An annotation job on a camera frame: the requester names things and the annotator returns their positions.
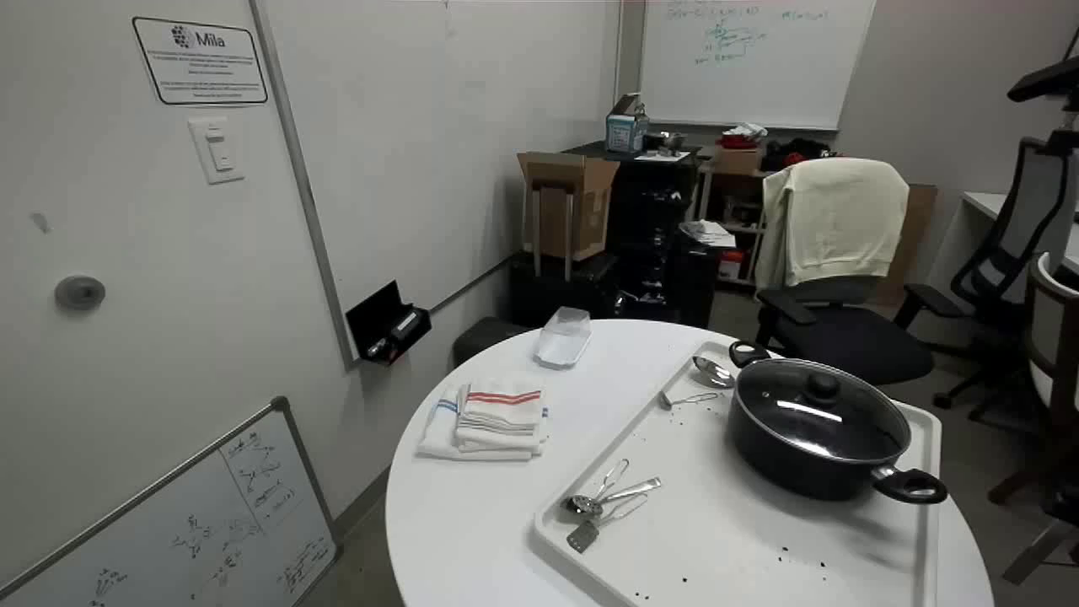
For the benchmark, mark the black stand with mount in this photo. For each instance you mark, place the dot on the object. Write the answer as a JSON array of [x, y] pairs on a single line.
[[1057, 338]]

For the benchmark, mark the white light switch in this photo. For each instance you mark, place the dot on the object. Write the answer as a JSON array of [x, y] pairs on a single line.
[[216, 153]]

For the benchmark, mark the round grey wall stopper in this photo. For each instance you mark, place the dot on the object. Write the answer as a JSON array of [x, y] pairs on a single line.
[[80, 294]]

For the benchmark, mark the black cooking pot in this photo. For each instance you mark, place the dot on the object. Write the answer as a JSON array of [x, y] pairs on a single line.
[[787, 462]]

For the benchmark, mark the black whiteboard eraser holder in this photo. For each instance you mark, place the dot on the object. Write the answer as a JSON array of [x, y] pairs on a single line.
[[383, 321]]

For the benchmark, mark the low black glossy box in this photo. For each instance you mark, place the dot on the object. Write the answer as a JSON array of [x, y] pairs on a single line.
[[559, 294]]

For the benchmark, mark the metal measuring spoon set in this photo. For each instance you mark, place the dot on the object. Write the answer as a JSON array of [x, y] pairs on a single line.
[[583, 508]]

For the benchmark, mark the blue tissue box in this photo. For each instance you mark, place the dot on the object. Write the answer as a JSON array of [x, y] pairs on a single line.
[[626, 130]]

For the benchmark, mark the small leaning whiteboard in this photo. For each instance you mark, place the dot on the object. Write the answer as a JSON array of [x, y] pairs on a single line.
[[205, 528]]

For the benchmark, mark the written wall whiteboard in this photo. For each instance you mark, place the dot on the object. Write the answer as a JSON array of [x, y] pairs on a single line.
[[754, 62]]

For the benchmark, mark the tall black cabinet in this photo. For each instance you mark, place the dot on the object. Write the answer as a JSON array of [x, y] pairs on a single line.
[[660, 239]]

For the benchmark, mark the black mesh office chair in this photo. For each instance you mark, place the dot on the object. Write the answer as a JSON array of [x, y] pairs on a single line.
[[1013, 237]]

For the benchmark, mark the white plastic tray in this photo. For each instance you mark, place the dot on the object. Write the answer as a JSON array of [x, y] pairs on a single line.
[[718, 528]]

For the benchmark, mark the large wall whiteboard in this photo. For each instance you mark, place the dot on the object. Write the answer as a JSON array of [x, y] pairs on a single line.
[[425, 147]]

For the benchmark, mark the folded white striped cloth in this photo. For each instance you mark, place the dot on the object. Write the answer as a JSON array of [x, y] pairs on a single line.
[[494, 424]]

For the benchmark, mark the cream cloth cover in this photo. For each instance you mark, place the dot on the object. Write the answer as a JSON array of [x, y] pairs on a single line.
[[836, 219]]

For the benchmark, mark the white wall sign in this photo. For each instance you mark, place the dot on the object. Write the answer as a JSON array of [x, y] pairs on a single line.
[[205, 62]]

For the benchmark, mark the wooden shelf with items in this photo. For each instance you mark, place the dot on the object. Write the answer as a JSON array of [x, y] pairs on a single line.
[[737, 205]]

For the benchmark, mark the brown cardboard box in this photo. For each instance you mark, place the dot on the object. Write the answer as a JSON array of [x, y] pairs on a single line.
[[568, 205]]

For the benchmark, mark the clear plastic container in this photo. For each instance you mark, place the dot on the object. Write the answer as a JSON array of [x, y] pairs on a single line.
[[561, 338]]

